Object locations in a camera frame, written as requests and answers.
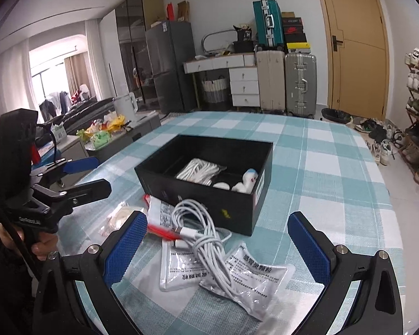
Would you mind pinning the black cardboard box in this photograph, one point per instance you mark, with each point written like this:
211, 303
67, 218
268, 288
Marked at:
205, 169

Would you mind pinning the red trimmed white packet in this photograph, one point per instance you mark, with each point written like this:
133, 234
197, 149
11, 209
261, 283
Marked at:
159, 218

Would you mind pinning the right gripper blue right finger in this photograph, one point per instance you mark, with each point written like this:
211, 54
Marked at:
316, 250

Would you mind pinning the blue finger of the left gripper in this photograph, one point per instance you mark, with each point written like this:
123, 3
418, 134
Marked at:
87, 192
82, 165

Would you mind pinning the white drawer desk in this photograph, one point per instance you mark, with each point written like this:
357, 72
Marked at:
241, 72

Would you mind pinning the glass display cabinet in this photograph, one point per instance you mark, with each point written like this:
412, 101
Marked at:
133, 19

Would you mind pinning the white powder packet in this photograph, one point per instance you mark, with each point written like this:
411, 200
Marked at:
255, 285
179, 268

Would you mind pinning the checkered teal tablecloth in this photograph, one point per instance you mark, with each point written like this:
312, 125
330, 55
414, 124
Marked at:
325, 170

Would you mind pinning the grey refrigerator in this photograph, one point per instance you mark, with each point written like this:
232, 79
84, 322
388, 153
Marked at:
170, 44

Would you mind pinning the stack of shoe boxes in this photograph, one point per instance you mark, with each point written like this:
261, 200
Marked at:
294, 34

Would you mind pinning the person's left hand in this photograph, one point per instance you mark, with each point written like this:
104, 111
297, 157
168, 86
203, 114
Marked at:
47, 243

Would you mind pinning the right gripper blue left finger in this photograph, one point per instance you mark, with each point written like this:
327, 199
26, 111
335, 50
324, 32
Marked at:
120, 247

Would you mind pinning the black round basket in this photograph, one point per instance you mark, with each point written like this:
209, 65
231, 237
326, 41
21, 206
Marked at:
336, 116

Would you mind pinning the white kettle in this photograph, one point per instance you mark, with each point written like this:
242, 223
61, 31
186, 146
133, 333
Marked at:
126, 105

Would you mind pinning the woven laundry basket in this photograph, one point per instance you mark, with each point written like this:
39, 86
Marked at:
215, 91

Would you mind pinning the beige suitcase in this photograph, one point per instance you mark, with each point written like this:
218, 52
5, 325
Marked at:
271, 79

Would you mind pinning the wooden door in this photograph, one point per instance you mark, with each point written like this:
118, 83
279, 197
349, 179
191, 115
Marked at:
358, 57

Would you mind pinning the silver suitcase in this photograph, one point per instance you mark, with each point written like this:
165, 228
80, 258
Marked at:
301, 84

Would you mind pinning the small white figurine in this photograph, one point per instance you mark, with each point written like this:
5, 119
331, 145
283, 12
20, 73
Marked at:
248, 181

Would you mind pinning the black bag on desk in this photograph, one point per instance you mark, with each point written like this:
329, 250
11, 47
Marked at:
244, 42

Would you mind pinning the teal suitcase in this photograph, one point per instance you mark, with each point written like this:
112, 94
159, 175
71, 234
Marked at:
268, 20

